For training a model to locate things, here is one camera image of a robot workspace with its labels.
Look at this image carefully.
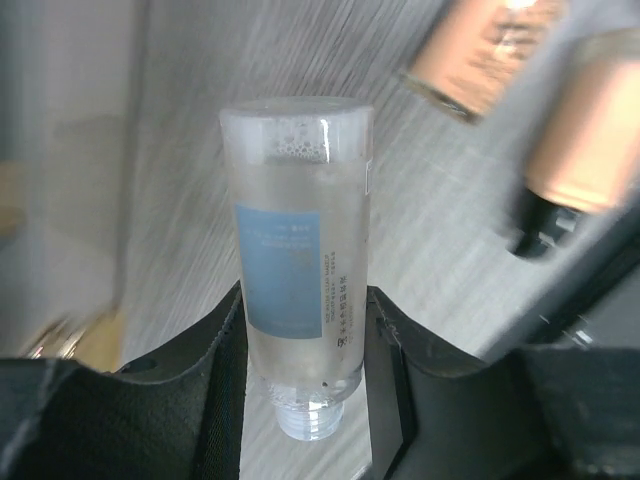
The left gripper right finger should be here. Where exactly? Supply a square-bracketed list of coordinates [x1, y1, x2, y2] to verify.
[364, 287, 639, 479]

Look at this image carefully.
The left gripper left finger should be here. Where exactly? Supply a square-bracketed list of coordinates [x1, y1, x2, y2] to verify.
[1, 287, 248, 479]

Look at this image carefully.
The clear makeup remover bottle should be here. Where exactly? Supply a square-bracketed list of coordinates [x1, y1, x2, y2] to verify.
[220, 97, 374, 441]

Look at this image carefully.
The beige foundation bottle black cap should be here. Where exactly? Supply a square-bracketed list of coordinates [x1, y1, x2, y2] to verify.
[512, 28, 639, 259]

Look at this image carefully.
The teal makeup drawer organizer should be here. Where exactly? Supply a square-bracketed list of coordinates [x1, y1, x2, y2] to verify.
[1, 276, 125, 372]

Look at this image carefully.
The beige foundation bottle grey cap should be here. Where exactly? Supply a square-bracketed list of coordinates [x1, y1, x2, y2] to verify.
[405, 0, 568, 124]

